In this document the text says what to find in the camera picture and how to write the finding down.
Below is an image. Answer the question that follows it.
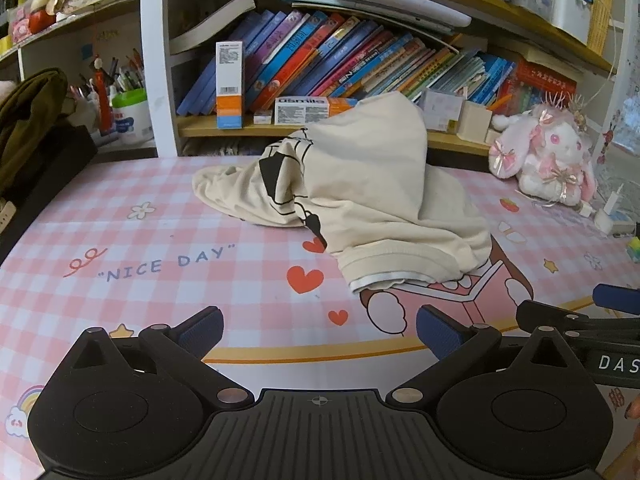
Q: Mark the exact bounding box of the row of colourful books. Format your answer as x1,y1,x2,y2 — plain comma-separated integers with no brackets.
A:
177,7,586,121

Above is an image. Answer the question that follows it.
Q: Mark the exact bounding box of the pink white plush bunny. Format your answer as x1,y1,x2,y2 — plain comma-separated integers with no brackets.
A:
489,94,598,208

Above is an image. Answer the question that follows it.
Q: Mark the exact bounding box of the white power strip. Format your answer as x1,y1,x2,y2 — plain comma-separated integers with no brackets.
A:
595,207,637,237

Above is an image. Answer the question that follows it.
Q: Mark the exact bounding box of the flat orange white box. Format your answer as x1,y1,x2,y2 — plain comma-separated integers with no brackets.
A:
274,96,358,126

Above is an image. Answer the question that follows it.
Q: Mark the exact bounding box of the white wooden bookshelf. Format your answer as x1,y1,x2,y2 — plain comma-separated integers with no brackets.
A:
0,0,636,158

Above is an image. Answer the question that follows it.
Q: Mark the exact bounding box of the white flat tablet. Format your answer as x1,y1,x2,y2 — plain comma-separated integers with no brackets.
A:
327,0,473,28

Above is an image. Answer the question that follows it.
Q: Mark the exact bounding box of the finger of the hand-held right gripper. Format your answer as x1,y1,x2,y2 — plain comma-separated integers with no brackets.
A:
516,299,601,348
593,283,640,313

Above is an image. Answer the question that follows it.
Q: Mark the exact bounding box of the red thick book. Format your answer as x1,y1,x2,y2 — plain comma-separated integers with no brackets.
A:
507,60,584,117

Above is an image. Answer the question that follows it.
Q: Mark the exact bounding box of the white cube box yellow label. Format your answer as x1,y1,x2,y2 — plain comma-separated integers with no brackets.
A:
417,89,463,133

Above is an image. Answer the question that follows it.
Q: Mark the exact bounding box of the tall orange white box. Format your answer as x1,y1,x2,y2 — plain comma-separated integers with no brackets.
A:
215,40,245,130

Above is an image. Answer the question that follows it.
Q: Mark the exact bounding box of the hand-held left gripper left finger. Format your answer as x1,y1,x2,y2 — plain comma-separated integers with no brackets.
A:
64,306,256,410

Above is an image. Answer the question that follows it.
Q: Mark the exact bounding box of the cream plain box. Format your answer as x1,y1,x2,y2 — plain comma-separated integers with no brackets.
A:
457,101,493,143

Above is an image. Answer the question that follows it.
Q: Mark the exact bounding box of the cream printed t-shirt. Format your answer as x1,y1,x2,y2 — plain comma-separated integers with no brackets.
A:
192,92,493,295

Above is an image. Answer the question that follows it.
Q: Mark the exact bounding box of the olive green bag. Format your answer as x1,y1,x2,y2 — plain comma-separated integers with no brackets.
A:
0,67,98,201

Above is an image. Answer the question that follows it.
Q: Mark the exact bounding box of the pink checked desk mat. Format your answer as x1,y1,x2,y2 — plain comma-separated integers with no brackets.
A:
0,155,640,480

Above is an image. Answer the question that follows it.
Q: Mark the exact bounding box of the thick white-paged book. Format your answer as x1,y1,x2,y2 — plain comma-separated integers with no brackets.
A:
169,0,258,55

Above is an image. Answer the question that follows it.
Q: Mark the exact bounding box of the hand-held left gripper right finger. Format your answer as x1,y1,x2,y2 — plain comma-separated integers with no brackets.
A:
387,304,581,406

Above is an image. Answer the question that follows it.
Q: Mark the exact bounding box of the yellow woven basket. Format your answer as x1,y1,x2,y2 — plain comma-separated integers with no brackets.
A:
587,0,629,59

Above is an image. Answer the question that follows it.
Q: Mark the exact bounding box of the bunch of pens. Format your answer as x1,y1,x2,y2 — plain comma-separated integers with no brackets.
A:
70,49,147,107

